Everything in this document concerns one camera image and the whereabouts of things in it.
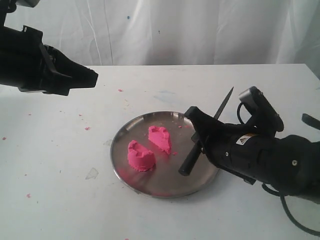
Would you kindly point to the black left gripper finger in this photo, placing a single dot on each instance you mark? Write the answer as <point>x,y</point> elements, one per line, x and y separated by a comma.
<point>81,76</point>

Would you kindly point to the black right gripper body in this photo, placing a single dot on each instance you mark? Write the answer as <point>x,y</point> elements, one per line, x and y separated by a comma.
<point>239,149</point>

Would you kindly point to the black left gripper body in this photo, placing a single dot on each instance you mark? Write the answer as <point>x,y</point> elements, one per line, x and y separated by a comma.
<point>26,64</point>

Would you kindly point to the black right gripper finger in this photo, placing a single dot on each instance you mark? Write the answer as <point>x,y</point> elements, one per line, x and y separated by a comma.
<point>204,125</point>

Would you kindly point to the pink putty cut piece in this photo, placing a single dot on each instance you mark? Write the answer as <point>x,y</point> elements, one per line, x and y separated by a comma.
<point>160,136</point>

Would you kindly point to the black knife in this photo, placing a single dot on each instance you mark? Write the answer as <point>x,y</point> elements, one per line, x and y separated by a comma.
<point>191,159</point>

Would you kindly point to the pink putty lump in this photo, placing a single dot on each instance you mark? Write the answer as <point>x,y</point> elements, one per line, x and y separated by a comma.
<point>139,157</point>

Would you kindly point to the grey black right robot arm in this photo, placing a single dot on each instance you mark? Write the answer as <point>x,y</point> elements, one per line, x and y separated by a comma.
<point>291,165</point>

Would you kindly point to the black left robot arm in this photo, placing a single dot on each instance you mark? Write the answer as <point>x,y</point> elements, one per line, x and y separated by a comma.
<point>31,66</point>

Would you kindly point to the white backdrop curtain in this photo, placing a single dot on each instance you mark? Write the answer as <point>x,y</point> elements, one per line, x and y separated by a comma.
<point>178,32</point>

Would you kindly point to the round steel plate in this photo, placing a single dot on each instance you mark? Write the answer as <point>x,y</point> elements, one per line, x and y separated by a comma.
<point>163,180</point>

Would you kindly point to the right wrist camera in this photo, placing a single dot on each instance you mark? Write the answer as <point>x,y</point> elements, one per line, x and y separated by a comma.
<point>263,115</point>

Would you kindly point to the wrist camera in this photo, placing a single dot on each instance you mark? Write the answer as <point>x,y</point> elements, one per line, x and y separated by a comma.
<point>27,3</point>
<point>263,115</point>

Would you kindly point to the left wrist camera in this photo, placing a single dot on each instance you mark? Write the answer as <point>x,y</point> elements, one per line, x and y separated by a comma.
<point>27,3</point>

